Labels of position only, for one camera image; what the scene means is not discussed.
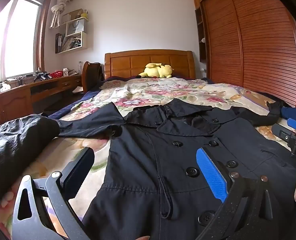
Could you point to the floral blanket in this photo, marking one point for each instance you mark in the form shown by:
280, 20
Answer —
163, 92

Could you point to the blue cloth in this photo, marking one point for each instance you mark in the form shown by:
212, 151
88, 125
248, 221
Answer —
295, 112

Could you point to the window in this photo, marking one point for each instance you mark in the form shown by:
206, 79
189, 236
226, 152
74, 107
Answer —
20, 37

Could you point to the wooden louvered wardrobe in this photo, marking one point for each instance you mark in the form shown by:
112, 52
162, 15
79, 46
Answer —
250, 42

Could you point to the black printed garment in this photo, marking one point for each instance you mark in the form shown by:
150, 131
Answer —
18, 142

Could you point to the stack of papers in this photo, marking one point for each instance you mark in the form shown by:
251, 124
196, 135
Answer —
71, 43

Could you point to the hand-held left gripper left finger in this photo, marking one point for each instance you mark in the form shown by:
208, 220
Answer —
80, 170

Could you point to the person's left hand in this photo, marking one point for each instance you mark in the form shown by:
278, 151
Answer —
141, 238

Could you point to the yellow ornament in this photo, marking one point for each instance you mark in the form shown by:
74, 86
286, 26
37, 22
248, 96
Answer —
84, 15

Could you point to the tied beige curtain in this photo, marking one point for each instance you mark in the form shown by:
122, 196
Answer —
58, 10

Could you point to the black binder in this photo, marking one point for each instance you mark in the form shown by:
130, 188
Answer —
58, 42

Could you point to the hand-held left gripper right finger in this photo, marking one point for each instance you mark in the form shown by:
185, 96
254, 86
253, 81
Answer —
210, 175

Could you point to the black trench coat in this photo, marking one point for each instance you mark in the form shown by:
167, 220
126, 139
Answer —
143, 170

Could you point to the wooden desk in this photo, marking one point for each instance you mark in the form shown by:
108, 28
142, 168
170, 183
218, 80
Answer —
13, 102

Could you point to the black devices on stand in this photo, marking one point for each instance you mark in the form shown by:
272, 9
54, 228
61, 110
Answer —
42, 75

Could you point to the black bag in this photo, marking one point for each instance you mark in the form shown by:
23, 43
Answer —
96, 71

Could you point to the white plastic bag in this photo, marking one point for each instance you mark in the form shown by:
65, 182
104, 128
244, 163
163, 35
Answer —
6, 87

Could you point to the white wall shelf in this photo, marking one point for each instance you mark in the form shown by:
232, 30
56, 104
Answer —
84, 40

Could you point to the beige paper bag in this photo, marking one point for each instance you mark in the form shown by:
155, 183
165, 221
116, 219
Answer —
73, 15

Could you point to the yellow plush toy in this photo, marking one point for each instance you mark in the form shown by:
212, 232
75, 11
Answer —
158, 71

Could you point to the silver paper bag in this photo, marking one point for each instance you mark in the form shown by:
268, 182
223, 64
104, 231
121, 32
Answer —
78, 26

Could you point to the white carton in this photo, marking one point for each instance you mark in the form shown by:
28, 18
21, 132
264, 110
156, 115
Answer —
66, 72

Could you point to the wooden bed headboard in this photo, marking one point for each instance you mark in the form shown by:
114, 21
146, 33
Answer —
138, 62

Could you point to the clear bottle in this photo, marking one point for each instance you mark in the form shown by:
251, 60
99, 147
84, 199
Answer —
80, 67

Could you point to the wooden chair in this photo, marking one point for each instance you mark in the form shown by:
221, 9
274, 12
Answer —
86, 77

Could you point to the red basket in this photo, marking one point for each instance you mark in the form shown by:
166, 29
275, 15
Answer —
56, 74

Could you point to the white round ornament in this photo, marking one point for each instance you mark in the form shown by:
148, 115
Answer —
203, 40

